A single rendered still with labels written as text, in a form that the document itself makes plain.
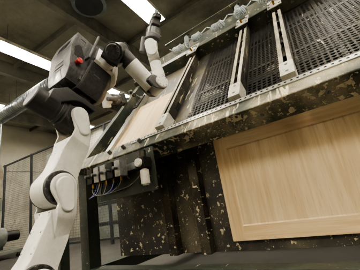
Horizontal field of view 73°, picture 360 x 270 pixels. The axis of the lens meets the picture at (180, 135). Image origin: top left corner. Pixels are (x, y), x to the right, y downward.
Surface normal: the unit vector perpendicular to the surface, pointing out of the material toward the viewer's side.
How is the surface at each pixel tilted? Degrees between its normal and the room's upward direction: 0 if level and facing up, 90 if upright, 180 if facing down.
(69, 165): 90
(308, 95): 141
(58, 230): 115
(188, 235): 90
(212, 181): 90
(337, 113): 90
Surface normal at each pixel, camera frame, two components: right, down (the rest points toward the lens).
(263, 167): -0.57, -0.15
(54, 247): 0.80, -0.29
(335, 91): -0.24, 0.64
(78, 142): 0.66, 0.05
